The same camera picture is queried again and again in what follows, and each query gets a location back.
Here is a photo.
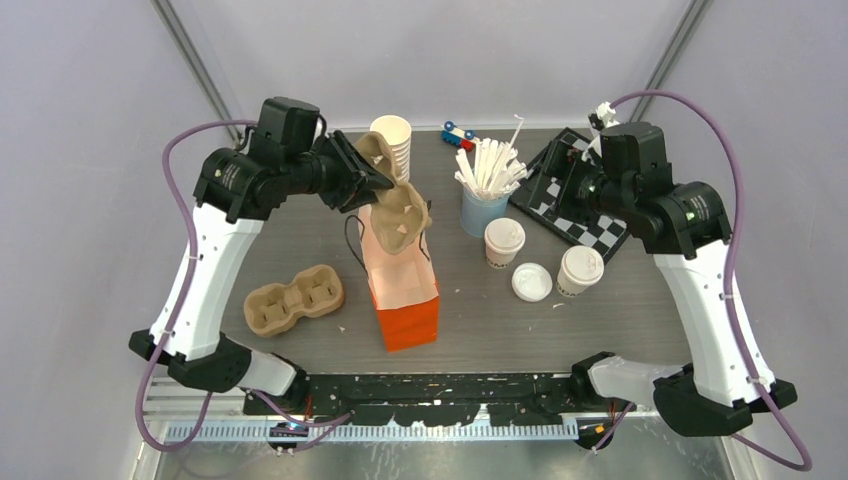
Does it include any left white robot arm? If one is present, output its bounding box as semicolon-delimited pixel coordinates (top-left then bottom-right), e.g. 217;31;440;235
128;97;392;414

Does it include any bundle of white straws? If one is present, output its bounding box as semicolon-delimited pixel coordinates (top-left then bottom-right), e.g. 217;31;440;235
454;115;528;201

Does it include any stack of paper cups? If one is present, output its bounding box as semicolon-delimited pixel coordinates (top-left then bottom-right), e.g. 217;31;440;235
370;114;412;181

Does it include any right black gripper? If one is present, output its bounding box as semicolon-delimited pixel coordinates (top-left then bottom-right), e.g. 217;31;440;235
510;137;631;228

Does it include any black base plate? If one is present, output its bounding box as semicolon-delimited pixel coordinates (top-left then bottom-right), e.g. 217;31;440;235
243;373;627;427

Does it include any orange paper bag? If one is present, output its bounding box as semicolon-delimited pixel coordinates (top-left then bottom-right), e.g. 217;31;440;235
345;206;440;353

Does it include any white plastic cup lid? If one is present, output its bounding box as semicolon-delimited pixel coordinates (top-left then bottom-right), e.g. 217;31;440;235
484;217;526;253

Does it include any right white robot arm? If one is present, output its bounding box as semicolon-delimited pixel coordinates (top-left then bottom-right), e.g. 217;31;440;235
532;122;798;437

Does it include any stack of white lids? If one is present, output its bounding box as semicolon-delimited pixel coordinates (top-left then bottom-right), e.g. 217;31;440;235
511;262;553;303

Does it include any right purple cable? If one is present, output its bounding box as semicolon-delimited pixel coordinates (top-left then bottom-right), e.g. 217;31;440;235
589;90;814;473

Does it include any brown cardboard cup carrier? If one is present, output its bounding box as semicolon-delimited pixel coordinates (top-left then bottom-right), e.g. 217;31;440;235
243;264;345;338

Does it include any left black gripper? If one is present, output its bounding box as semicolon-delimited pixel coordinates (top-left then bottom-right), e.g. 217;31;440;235
285;130;393;211

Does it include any red blue toy car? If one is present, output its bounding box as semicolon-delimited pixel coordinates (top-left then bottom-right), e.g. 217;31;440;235
440;120;480;152

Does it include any white paper coffee cup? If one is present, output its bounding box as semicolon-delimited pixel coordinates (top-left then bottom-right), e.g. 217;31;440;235
556;269;600;297
485;246;518;269

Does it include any black white checkerboard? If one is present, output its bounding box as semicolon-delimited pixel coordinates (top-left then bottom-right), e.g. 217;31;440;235
508;146;630;263

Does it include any blue straw holder cup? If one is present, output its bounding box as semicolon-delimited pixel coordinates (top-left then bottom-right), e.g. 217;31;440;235
460;188;509;238

